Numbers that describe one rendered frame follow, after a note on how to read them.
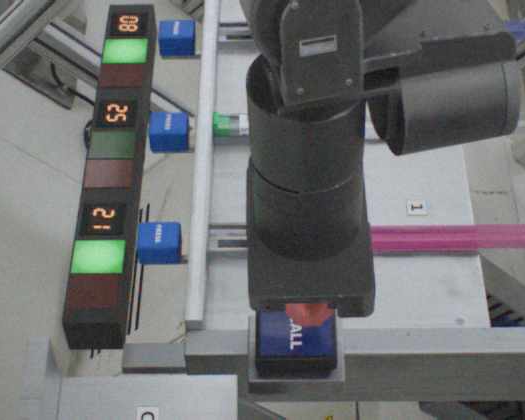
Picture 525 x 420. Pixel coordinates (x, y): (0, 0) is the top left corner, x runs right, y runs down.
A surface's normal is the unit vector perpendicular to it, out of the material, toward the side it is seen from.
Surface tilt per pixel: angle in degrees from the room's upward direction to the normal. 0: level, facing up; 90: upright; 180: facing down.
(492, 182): 0
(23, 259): 0
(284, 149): 106
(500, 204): 0
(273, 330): 45
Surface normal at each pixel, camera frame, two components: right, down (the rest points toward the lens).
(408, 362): 0.00, 0.77
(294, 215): -0.29, 0.74
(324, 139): 0.26, 0.73
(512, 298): 0.69, -0.46
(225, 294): -0.02, -0.64
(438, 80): 0.08, -0.11
